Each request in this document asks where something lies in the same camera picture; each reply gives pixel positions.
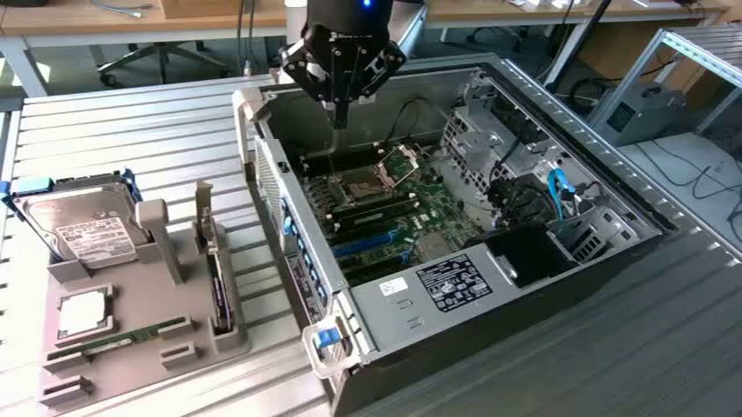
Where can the grey machine box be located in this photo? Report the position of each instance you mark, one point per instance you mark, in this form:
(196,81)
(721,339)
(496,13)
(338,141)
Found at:
(638,113)

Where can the brown cardboard box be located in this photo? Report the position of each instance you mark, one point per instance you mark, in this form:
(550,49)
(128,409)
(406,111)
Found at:
(196,8)

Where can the metal socket cover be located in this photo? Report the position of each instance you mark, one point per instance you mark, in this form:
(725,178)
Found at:
(399,167)

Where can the grey parts rack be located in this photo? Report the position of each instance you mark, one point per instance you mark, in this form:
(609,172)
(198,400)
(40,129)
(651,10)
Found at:
(144,373)

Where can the green motherboard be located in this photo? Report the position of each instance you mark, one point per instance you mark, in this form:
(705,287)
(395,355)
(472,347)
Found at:
(431,208)

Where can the blue disk caddy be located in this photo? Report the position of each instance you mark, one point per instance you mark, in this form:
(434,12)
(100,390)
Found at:
(35,187)

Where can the blue card retention clips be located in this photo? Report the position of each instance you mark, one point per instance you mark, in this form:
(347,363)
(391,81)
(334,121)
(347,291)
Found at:
(315,278)

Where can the black star chair base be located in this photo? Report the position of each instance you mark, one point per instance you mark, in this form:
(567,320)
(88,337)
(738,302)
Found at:
(498,32)

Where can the blue case latch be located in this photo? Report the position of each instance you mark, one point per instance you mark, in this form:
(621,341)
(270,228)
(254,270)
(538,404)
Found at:
(326,339)

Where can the graphics card with metal bracket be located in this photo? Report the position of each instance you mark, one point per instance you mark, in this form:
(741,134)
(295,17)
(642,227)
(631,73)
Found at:
(220,295)

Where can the aluminium frame table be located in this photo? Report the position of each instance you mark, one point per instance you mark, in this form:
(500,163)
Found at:
(703,48)

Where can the wooden desk white frame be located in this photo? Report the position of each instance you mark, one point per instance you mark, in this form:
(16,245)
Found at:
(638,13)
(57,21)

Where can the CPU socket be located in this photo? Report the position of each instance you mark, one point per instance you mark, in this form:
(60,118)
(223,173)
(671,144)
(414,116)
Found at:
(358,189)

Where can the perforated metal drive cage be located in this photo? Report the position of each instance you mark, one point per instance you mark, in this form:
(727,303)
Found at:
(470,174)

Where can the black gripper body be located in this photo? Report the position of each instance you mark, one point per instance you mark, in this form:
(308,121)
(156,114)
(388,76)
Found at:
(347,43)

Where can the silver chipset heat sink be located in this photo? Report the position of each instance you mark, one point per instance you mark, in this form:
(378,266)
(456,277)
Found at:
(435,246)

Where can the black RAM stick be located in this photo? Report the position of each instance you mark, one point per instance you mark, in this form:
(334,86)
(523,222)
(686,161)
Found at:
(371,216)

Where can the silver CPU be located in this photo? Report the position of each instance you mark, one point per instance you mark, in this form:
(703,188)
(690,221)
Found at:
(84,315)

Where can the black slanted pole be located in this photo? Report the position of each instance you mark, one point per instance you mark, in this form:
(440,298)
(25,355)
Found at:
(579,39)

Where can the metal disk bay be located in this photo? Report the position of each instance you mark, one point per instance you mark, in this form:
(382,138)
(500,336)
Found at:
(585,247)

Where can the grey star chair base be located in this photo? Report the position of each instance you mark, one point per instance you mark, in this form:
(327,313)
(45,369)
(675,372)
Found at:
(164,56)

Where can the silver hard disk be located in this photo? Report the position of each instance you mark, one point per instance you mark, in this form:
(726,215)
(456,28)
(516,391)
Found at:
(87,226)

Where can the blue expansion slot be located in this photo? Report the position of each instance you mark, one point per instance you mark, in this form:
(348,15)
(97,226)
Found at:
(362,246)

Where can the green RAM stick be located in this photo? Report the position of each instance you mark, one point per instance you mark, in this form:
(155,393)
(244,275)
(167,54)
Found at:
(116,343)

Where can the grey power supply unit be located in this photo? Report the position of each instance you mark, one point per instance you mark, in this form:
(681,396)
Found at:
(399,317)

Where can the black expansion slot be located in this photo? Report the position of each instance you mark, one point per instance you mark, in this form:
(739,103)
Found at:
(371,262)
(354,234)
(376,274)

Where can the black air duct box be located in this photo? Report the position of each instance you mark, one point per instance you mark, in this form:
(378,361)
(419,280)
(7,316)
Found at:
(522,256)

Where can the open black PC case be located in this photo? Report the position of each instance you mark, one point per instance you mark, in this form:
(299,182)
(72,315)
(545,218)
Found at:
(463,347)

